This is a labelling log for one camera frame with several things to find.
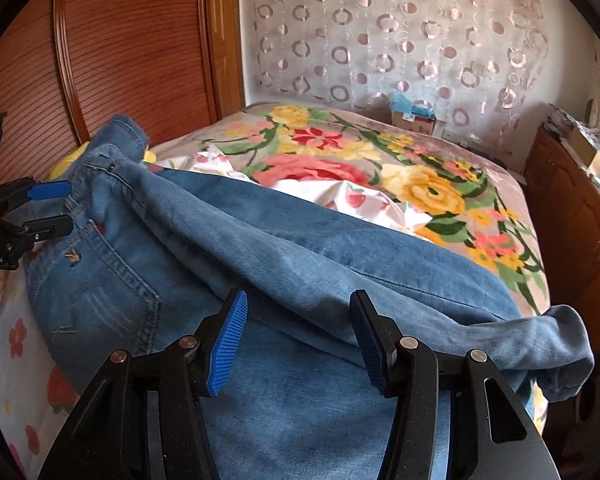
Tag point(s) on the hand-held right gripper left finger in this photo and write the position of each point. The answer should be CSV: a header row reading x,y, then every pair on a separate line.
x,y
227,347

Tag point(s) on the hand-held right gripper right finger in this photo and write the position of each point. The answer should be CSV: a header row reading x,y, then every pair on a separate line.
x,y
367,345

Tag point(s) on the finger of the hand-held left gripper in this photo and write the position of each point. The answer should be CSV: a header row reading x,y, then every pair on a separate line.
x,y
50,190
50,227

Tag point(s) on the blue denim pants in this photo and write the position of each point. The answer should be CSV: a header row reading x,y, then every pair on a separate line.
x,y
280,280

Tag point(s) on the white flower print sheet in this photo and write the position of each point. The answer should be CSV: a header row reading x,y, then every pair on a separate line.
x,y
15,360

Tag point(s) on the wooden headboard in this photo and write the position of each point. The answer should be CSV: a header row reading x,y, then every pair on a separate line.
x,y
130,50

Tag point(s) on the floral plush blanket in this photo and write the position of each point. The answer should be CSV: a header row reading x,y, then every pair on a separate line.
x,y
430,190

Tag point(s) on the cardboard box with blue cloth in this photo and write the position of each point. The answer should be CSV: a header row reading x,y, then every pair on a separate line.
x,y
412,115

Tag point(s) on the brown wooden cabinet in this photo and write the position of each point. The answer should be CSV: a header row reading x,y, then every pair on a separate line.
x,y
575,225

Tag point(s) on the clutter of boxes and papers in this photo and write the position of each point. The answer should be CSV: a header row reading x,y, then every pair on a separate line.
x,y
587,145

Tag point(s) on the sheer circle pattern curtain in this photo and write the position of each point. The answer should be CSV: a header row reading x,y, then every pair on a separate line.
x,y
380,35

